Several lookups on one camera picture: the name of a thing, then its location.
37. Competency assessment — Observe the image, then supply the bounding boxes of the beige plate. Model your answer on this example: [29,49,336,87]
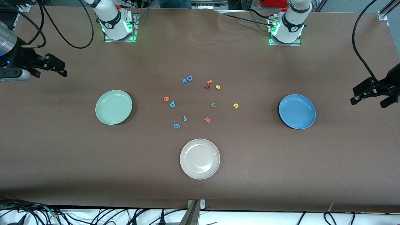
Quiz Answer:
[180,138,221,180]

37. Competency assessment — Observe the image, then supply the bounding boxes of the blue plate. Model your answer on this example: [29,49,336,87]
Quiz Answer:
[278,94,316,130]

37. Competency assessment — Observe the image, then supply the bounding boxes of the teal cable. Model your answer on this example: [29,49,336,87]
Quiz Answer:
[43,205,60,217]

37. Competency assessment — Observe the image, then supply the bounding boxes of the aluminium frame rail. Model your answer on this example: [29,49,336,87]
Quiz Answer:
[9,3,31,35]
[377,0,400,22]

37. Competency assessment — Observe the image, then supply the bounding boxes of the aluminium profile post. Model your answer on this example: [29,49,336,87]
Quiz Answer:
[180,200,200,225]

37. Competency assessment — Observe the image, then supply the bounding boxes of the small metal bracket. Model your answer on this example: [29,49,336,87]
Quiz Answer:
[188,199,206,210]

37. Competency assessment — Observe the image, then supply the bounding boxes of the person in blue jeans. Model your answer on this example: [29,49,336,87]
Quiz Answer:
[159,0,192,9]

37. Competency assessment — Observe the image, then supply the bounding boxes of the brown table cover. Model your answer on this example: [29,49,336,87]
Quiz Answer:
[0,6,400,213]

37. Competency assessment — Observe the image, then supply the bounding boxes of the red box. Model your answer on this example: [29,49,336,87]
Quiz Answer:
[258,0,288,8]

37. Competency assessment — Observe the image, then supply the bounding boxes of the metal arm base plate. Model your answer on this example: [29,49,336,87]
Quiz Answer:
[267,16,302,47]
[104,12,139,43]

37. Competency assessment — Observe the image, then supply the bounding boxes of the metal equipment rack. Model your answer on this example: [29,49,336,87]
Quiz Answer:
[191,0,241,10]

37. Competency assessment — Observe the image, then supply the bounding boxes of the light green plate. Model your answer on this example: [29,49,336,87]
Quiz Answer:
[95,90,133,125]

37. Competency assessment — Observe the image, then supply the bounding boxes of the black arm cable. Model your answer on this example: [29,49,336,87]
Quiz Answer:
[0,0,94,49]
[352,0,380,82]

